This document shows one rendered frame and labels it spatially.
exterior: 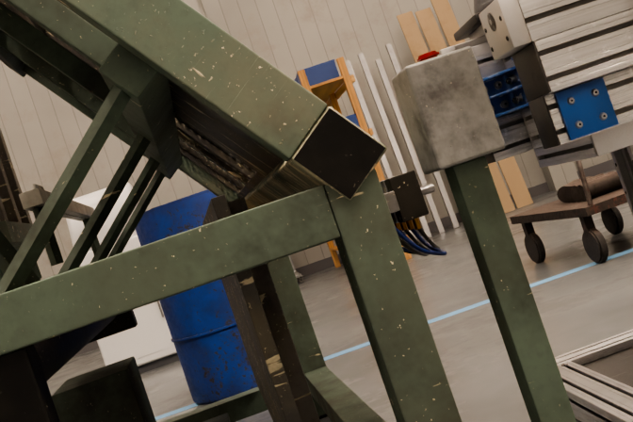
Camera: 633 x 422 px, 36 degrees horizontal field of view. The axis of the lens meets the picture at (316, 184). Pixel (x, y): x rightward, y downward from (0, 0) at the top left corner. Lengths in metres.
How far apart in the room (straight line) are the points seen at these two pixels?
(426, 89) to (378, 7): 10.24
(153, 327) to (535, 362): 5.79
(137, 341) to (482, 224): 5.83
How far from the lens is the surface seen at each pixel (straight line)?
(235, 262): 1.57
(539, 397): 1.71
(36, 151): 11.78
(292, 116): 1.59
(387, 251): 1.60
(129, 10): 1.61
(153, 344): 7.35
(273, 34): 11.70
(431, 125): 1.63
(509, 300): 1.68
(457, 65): 1.65
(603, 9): 1.75
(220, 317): 4.81
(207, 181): 3.70
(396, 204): 1.89
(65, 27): 1.75
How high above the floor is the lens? 0.77
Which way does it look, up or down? 1 degrees up
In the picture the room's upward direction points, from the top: 19 degrees counter-clockwise
